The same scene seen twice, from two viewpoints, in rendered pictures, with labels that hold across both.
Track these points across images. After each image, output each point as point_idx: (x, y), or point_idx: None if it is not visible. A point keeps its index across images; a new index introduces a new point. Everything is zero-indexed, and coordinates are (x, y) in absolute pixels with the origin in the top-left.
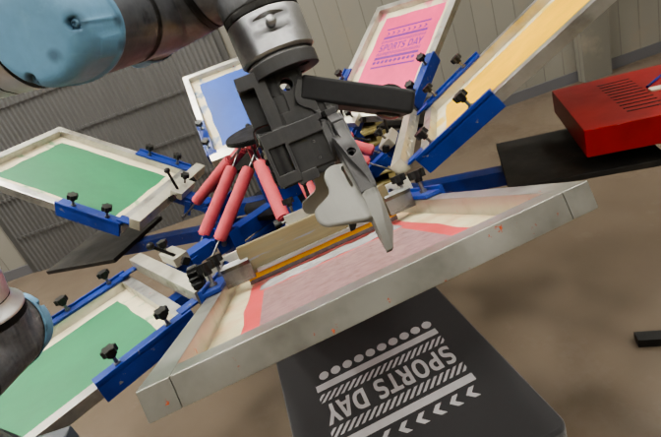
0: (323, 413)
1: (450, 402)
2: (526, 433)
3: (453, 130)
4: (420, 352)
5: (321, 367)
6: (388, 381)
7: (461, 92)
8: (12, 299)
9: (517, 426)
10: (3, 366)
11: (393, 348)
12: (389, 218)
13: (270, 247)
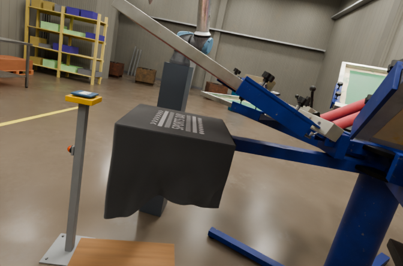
0: (182, 114)
1: (155, 120)
2: (124, 120)
3: (369, 102)
4: (186, 127)
5: (204, 119)
6: (180, 120)
7: (395, 60)
8: (202, 33)
9: (128, 120)
10: (192, 43)
11: (196, 126)
12: None
13: None
